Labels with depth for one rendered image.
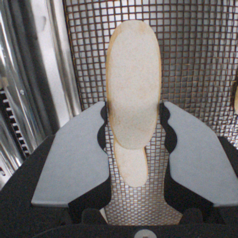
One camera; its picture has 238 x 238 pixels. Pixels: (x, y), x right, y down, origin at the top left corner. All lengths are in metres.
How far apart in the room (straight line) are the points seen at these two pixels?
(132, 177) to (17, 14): 0.25
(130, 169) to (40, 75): 0.17
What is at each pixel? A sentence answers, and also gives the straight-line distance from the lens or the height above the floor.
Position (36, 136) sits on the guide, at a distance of 0.26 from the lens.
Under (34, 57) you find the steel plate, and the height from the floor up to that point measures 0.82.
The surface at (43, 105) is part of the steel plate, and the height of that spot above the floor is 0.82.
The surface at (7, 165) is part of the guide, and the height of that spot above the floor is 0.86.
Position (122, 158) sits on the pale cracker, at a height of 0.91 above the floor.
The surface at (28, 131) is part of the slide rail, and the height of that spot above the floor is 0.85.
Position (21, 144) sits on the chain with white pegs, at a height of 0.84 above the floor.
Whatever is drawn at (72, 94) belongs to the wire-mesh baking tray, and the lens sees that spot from 0.19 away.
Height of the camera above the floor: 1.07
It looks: 59 degrees down
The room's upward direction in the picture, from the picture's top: 165 degrees clockwise
